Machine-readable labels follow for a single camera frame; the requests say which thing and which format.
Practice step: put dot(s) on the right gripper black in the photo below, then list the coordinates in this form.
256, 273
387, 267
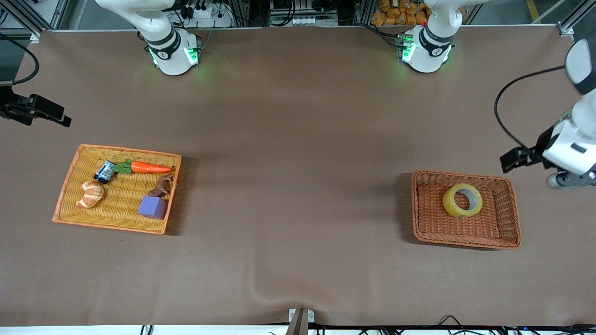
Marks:
9, 108

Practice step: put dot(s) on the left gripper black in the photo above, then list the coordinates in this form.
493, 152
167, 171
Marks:
544, 144

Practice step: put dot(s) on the yellowish clear tape roll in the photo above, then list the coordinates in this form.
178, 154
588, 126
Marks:
449, 204

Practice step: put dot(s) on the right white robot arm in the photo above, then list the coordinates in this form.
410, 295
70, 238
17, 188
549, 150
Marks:
170, 51

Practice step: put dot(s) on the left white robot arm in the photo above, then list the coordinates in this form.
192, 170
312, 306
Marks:
575, 139

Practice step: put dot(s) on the blue small can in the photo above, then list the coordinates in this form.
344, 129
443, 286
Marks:
104, 172

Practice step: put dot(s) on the toy croissant bread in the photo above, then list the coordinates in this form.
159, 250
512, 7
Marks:
91, 194

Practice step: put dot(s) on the orange-rimmed yellow wicker tray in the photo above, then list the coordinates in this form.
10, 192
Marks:
79, 214

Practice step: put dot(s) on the brown wicker basket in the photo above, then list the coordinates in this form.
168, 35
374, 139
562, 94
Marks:
428, 218

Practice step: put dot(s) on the orange toy carrot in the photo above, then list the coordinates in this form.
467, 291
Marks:
149, 168

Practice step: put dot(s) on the brown small figurine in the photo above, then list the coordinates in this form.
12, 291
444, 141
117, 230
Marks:
161, 186

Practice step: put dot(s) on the purple cube block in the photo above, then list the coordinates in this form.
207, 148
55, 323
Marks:
152, 208

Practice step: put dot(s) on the white power strip with plugs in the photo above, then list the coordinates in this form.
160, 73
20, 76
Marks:
207, 13

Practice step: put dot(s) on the orange packaged bread pile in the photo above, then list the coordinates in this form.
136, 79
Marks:
396, 14

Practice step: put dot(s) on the brown table cloth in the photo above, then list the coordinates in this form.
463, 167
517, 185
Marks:
298, 139

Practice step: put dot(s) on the small white power strip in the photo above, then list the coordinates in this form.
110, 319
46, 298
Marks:
307, 20

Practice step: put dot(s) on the aluminium frame profile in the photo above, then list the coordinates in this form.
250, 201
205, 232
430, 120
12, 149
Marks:
42, 16
570, 23

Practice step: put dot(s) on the metal table edge bracket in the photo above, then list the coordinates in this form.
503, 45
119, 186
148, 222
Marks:
300, 321

